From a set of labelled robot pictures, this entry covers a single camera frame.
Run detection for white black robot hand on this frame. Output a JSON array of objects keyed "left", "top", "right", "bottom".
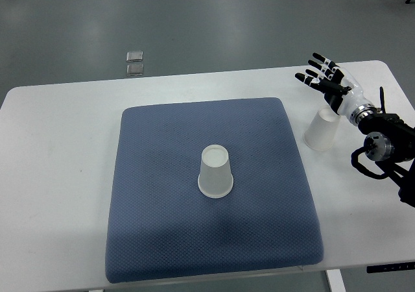
[{"left": 295, "top": 53, "right": 375, "bottom": 123}]

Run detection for white paper cup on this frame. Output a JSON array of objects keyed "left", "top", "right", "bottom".
[
  {"left": 303, "top": 106, "right": 340, "bottom": 151},
  {"left": 198, "top": 144, "right": 233, "bottom": 199}
]

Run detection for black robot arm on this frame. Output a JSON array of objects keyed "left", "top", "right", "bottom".
[{"left": 351, "top": 88, "right": 414, "bottom": 207}]

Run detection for black table control panel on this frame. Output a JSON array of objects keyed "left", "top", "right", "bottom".
[{"left": 366, "top": 262, "right": 415, "bottom": 274}]

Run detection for white table leg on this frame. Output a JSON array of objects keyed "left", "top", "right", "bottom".
[{"left": 326, "top": 269, "right": 346, "bottom": 292}]

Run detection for lower metal floor plate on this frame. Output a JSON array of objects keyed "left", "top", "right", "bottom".
[{"left": 126, "top": 64, "right": 144, "bottom": 77}]

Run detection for metal floor plate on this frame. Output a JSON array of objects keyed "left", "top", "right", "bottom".
[
  {"left": 126, "top": 50, "right": 143, "bottom": 62},
  {"left": 126, "top": 64, "right": 144, "bottom": 77}
]

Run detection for upper metal floor plate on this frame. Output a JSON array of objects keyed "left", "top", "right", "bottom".
[{"left": 126, "top": 50, "right": 143, "bottom": 62}]

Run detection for blue fabric cushion mat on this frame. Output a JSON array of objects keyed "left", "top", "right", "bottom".
[{"left": 105, "top": 97, "right": 324, "bottom": 283}]

